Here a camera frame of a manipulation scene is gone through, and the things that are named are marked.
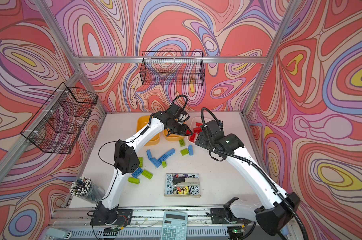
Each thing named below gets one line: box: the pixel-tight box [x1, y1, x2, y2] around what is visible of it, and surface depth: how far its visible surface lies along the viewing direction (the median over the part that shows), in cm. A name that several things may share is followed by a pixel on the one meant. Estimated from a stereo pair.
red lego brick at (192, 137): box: [189, 133, 196, 143], surface depth 103 cm
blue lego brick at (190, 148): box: [188, 144, 194, 156], surface depth 98 cm
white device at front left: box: [46, 227, 72, 240], surface depth 69 cm
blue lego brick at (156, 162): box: [150, 157, 162, 168], surface depth 93 cm
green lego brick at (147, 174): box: [141, 169, 154, 180], surface depth 88 cm
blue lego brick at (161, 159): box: [157, 153, 169, 163], surface depth 95 cm
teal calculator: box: [160, 211, 188, 240], surface depth 70 cm
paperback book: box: [164, 173, 201, 199], surface depth 82 cm
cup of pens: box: [69, 176, 106, 204], surface depth 69 cm
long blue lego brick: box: [161, 148, 176, 161], surface depth 96 cm
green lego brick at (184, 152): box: [180, 148, 190, 156], surface depth 98 cm
